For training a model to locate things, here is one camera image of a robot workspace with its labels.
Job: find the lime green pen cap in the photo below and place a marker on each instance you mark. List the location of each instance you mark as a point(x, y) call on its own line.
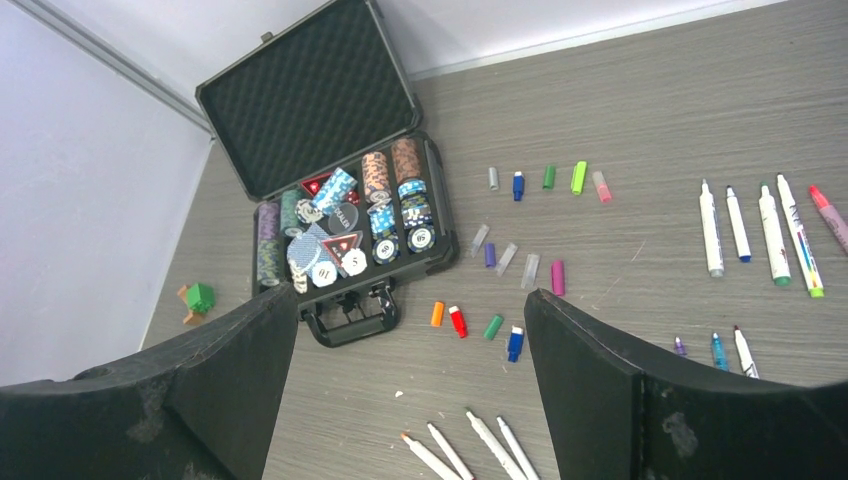
point(578, 177)

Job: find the clear light blue pen cap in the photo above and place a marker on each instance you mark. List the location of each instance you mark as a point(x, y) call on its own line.
point(530, 271)

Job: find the lime green cap marker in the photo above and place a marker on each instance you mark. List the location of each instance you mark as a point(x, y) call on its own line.
point(806, 259)

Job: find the green toy block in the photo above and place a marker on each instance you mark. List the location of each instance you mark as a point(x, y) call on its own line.
point(206, 298)

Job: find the green cap white marker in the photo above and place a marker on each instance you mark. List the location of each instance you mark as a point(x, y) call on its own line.
point(776, 251)

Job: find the pink marker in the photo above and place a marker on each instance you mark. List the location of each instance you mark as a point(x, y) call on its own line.
point(830, 215)

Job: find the small orange pen cap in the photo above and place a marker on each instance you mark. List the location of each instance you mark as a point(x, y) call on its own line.
point(437, 314)

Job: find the brown wooden block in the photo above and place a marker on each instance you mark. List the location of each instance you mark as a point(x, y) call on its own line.
point(187, 293)

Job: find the small dark green pen cap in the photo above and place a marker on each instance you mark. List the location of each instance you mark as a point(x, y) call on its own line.
point(493, 327)

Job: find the blue cap white marker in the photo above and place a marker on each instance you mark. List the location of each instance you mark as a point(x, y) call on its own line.
point(741, 242)

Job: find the black poker chip case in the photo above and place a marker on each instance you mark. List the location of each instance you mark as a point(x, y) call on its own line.
point(323, 131)

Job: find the small dark blue pen cap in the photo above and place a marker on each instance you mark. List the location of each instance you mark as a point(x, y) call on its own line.
point(515, 344)

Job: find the small red pen cap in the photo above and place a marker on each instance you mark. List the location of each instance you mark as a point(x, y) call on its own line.
point(458, 321)

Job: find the dark purple marker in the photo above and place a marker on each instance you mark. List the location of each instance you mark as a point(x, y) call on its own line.
point(679, 347)

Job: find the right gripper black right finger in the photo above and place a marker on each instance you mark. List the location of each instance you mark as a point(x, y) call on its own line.
point(618, 407)

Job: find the small magenta pen cap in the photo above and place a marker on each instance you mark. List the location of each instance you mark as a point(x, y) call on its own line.
point(558, 277)

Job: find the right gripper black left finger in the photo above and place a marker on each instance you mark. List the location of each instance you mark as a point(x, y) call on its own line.
point(202, 405)

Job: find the orange cap white marker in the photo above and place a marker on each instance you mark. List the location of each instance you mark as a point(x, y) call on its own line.
point(434, 463)

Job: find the small purple pen cap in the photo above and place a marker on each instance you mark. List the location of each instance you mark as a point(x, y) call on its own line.
point(490, 257)

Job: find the small pink pen cap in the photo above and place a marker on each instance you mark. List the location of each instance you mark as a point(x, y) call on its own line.
point(601, 186)

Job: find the magenta cap white marker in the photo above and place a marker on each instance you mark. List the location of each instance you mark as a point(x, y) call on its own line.
point(747, 362)

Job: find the light blue marker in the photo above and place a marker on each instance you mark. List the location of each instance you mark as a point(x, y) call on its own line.
point(718, 352)

